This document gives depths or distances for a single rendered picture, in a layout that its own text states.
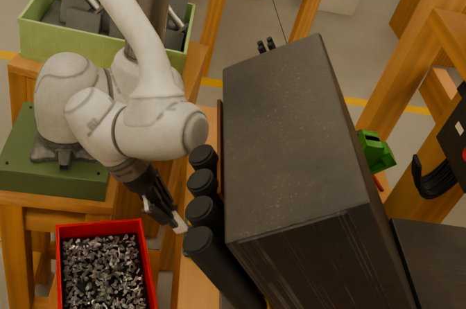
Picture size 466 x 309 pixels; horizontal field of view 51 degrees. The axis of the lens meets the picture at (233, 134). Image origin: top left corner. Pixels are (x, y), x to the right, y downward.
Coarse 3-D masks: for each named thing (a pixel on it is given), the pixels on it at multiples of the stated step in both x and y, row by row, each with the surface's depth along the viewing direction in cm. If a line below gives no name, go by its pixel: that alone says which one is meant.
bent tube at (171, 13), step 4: (172, 8) 199; (168, 12) 199; (172, 12) 199; (172, 16) 199; (176, 16) 200; (172, 20) 201; (176, 20) 200; (180, 20) 201; (176, 24) 201; (180, 24) 200
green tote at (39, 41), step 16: (32, 0) 187; (48, 0) 206; (32, 16) 189; (192, 16) 207; (32, 32) 180; (48, 32) 180; (64, 32) 179; (80, 32) 179; (32, 48) 184; (48, 48) 184; (64, 48) 184; (80, 48) 184; (96, 48) 184; (112, 48) 184; (96, 64) 189; (176, 64) 188
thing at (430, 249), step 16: (400, 224) 103; (416, 224) 104; (432, 224) 105; (400, 240) 100; (416, 240) 101; (432, 240) 102; (448, 240) 103; (464, 240) 104; (400, 256) 98; (416, 256) 98; (432, 256) 99; (448, 256) 100; (464, 256) 101; (416, 272) 95; (432, 272) 95; (448, 272) 96; (464, 272) 97; (416, 288) 92; (432, 288) 93; (448, 288) 93; (464, 288) 94; (416, 304) 90; (432, 304) 90; (448, 304) 91; (464, 304) 92
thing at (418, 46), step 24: (432, 0) 141; (456, 0) 139; (408, 24) 153; (408, 48) 150; (432, 48) 149; (384, 72) 164; (408, 72) 155; (384, 96) 161; (408, 96) 161; (456, 96) 123; (360, 120) 177; (384, 120) 168; (432, 144) 130; (408, 168) 139; (432, 168) 128; (408, 192) 138; (456, 192) 127; (408, 216) 136; (432, 216) 134
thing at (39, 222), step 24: (0, 216) 139; (24, 216) 142; (48, 216) 143; (72, 216) 145; (96, 216) 141; (24, 240) 147; (48, 240) 191; (24, 264) 155; (48, 264) 200; (24, 288) 164
